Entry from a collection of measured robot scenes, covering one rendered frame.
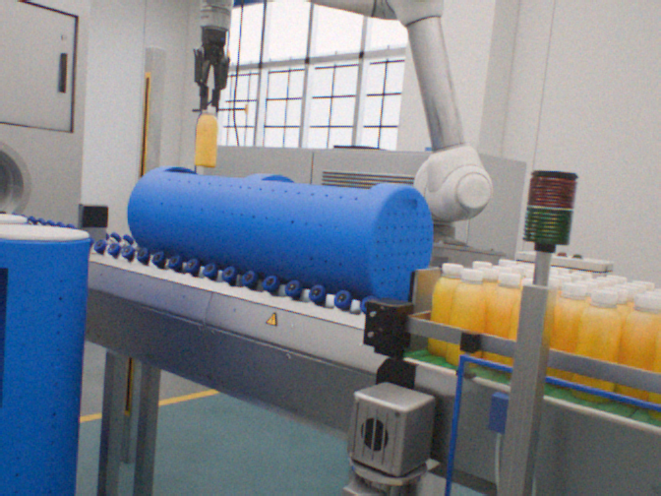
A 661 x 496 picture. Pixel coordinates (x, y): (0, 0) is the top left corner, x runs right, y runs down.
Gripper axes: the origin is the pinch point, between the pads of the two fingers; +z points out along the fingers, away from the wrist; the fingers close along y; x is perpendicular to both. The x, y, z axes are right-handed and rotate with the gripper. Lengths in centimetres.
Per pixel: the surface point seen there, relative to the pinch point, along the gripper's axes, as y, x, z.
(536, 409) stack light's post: 42, 123, 52
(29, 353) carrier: 56, 8, 69
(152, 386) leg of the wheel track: -1, -19, 95
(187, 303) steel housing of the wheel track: 19, 18, 58
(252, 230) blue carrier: 20, 42, 35
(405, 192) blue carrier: 7, 77, 23
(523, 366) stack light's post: 43, 121, 46
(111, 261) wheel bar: 17, -21, 52
